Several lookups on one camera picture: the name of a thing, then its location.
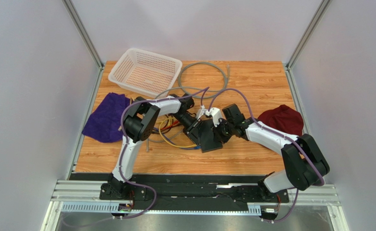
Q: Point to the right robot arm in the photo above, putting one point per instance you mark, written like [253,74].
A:
[303,160]

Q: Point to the dark red cloth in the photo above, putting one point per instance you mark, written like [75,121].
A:
[284,119]

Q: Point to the purple cloth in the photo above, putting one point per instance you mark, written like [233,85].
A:
[104,123]

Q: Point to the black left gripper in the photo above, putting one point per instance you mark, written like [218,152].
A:
[195,133]

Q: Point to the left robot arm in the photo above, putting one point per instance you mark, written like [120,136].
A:
[137,123]

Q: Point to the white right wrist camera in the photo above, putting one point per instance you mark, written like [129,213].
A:
[215,114]

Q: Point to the black network switch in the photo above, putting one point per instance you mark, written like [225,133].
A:
[206,137]

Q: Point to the white perforated plastic basket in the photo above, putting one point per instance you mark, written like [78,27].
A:
[145,72]

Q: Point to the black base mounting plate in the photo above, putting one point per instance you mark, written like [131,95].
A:
[235,191]

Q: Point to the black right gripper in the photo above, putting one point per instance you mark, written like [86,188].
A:
[223,128]

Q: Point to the aluminium frame rail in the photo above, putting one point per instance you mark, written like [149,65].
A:
[185,198]

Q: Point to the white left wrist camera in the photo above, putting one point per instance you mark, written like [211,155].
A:
[201,111]

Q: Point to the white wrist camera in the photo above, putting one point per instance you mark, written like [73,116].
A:
[201,111]
[215,114]

